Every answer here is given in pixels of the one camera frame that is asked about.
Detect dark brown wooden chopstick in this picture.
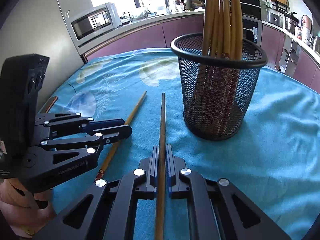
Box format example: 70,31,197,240
155,93,166,240

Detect bamboo chopstick red floral end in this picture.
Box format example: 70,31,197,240
223,0,236,133

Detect purple kitchen cabinets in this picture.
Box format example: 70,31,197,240
82,12,319,92

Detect person's left hand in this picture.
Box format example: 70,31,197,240
1,178,56,239

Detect brown chair back edge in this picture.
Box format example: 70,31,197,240
41,96,58,113

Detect blue printed tablecloth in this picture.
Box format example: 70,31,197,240
52,48,319,239

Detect silver microwave oven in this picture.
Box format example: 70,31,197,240
66,3,121,55

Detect black mesh utensil holder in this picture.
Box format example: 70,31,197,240
170,33,268,140

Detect black built-in oven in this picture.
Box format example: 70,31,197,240
240,0,263,46

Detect steel pot on counter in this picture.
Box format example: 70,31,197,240
284,16,299,35

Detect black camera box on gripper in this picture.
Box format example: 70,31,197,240
1,54,50,179

